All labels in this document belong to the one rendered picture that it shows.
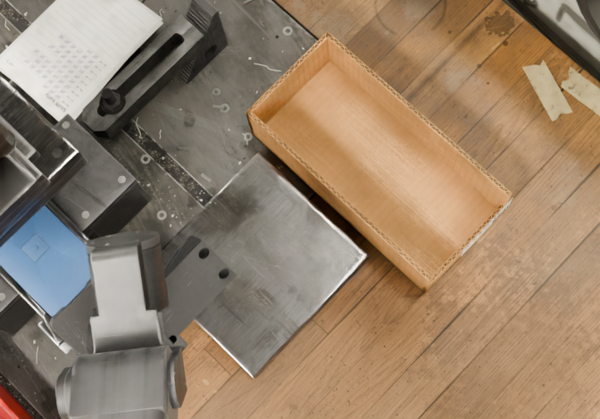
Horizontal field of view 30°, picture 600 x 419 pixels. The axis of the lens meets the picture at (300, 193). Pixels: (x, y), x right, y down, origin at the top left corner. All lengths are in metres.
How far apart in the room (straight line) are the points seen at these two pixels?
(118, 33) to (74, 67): 0.06
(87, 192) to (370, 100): 0.31
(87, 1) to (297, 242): 0.34
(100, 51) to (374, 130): 0.30
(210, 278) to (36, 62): 0.38
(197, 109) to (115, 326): 0.42
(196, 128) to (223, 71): 0.07
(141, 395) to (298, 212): 0.41
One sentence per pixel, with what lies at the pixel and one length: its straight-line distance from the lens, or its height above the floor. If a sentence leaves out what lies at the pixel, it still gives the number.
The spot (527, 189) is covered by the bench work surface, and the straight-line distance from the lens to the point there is 1.19.
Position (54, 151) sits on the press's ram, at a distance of 0.97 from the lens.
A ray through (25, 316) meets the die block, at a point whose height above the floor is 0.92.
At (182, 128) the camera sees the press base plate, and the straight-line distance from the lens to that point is 1.21.
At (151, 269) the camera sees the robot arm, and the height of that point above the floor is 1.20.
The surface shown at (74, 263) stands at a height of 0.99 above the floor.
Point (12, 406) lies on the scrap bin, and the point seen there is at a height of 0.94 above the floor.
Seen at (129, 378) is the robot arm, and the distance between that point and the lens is 0.80.
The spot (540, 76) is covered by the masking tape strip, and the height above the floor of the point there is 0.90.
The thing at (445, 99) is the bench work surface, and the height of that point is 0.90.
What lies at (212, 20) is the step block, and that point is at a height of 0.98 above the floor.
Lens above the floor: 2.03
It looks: 75 degrees down
